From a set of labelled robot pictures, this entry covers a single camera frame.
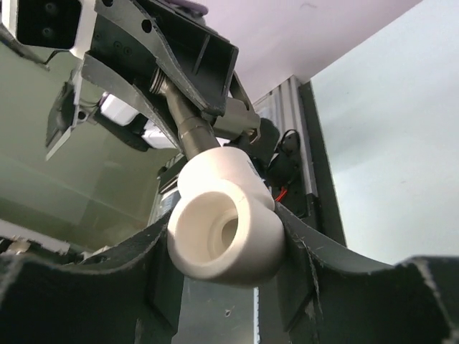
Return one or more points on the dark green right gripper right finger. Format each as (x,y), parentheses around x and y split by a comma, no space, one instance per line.
(330,294)

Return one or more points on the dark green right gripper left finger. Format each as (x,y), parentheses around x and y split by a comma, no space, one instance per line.
(127,294)

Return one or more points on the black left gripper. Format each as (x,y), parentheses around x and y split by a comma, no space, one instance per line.
(131,39)

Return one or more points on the brushed steel water faucet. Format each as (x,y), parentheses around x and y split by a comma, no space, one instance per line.
(198,133)

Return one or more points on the white plastic pipe tee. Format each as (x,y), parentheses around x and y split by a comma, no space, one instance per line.
(224,228)

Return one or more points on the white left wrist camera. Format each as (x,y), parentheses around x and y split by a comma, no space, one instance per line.
(54,24)

